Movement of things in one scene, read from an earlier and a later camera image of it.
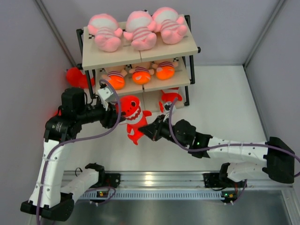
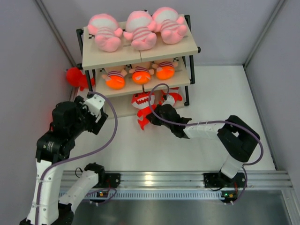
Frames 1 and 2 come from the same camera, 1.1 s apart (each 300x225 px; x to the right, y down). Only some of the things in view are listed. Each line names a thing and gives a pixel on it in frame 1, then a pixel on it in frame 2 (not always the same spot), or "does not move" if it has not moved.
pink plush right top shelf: x=167 y=21 does not move
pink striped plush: x=104 y=27 does not move
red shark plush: x=130 y=108 → x=144 y=102
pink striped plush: x=140 y=25 does not move
